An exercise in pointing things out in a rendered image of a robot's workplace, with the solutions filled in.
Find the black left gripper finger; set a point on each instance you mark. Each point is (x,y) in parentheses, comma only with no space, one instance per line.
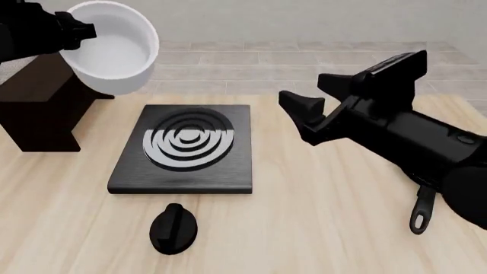
(78,30)

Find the black frying pan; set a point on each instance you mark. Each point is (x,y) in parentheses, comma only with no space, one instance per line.
(422,211)

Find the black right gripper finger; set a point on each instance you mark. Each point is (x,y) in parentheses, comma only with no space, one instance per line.
(300,111)
(336,84)

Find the round black stove knob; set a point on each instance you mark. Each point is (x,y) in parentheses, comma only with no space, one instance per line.
(173,228)

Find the flat black stove plate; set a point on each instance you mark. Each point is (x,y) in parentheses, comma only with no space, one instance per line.
(182,168)

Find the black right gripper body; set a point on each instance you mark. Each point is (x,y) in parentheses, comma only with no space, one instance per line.
(344,120)

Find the dark wooden cabinet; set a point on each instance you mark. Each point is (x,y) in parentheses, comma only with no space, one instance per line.
(42,114)

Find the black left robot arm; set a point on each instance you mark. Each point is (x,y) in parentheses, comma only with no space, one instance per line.
(23,28)

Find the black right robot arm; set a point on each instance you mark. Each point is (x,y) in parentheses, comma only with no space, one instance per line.
(426,142)

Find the white bowl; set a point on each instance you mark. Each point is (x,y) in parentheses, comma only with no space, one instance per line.
(114,54)

